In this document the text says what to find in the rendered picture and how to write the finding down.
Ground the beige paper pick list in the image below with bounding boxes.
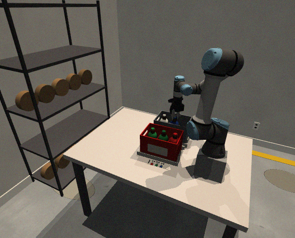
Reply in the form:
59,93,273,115
147,159,170,170

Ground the red bottle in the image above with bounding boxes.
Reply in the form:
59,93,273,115
170,133,179,144

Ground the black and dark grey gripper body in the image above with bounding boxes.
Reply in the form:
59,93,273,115
171,96,184,112

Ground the blue bottle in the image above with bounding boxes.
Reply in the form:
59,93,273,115
170,117,178,125

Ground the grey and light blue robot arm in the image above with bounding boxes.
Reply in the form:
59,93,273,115
173,48,244,159

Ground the green bottle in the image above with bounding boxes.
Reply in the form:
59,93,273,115
159,130,168,142
148,127,157,139

